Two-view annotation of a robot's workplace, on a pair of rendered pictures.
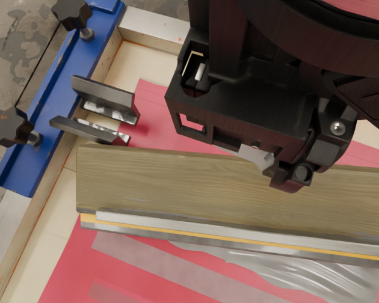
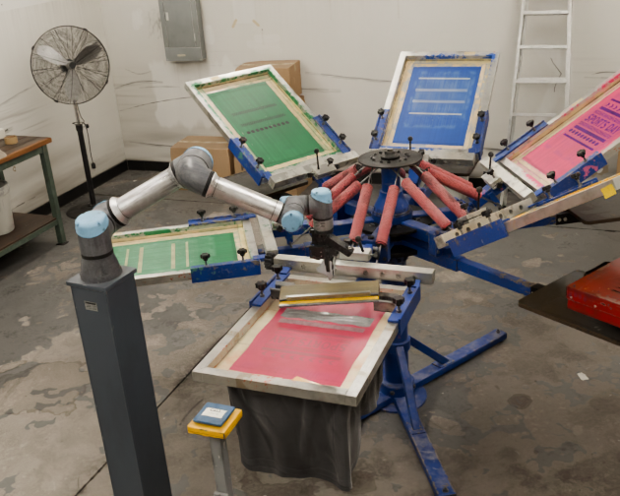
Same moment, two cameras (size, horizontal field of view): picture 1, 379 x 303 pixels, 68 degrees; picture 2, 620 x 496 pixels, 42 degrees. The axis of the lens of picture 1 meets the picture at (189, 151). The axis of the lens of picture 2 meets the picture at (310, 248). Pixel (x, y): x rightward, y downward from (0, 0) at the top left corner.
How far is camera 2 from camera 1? 2.92 m
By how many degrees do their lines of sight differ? 52
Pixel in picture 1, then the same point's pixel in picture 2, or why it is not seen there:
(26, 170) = (259, 300)
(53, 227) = (264, 319)
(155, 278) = (300, 325)
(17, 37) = not seen: hidden behind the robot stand
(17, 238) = (255, 315)
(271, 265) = (338, 319)
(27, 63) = not seen: hidden behind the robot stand
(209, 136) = (314, 255)
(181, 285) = (309, 326)
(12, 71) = not seen: hidden behind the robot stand
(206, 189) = (316, 289)
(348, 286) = (362, 321)
